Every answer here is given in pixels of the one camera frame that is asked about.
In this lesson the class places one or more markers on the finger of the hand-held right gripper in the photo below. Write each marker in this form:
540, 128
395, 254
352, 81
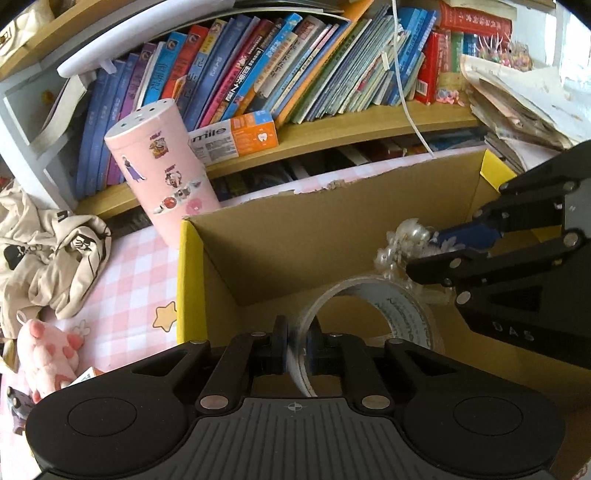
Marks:
466, 236
461, 270

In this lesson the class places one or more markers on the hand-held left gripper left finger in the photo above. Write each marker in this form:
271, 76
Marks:
280, 345

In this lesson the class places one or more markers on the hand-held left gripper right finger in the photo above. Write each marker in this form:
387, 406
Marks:
315, 347

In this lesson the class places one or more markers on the pearl hair clip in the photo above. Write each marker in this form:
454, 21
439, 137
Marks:
406, 236

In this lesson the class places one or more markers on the clear tape roll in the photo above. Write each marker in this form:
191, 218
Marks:
406, 314

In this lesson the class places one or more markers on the yellow cardboard box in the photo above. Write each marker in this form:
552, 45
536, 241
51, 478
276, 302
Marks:
300, 249

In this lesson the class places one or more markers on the pink pig plush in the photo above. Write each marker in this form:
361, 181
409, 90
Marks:
44, 355

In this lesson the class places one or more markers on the grey plush figure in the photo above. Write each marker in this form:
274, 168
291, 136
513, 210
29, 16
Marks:
19, 408

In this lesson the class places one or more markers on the lying book stack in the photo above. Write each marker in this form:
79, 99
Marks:
369, 154

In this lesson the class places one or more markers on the stack of loose papers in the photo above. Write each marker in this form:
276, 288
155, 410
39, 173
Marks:
517, 101

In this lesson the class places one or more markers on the pink checked table mat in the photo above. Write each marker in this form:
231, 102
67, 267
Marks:
129, 286

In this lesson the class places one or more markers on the wooden bookshelf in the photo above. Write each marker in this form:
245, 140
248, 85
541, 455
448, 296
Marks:
332, 134

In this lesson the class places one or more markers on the pink bead ornament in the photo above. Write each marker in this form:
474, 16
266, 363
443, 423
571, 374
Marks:
503, 53

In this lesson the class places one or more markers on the pink sticker-covered cylinder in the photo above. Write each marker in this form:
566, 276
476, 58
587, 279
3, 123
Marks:
161, 175

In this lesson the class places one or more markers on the white and orange toothpaste box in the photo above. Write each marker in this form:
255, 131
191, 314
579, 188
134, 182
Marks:
235, 138

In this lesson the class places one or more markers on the beige printed cloth bag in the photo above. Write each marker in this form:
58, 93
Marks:
46, 258

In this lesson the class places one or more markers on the row of colourful books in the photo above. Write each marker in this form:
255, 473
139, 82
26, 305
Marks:
277, 60

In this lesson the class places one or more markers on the cream canvas bag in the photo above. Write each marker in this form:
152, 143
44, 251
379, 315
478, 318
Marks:
21, 27

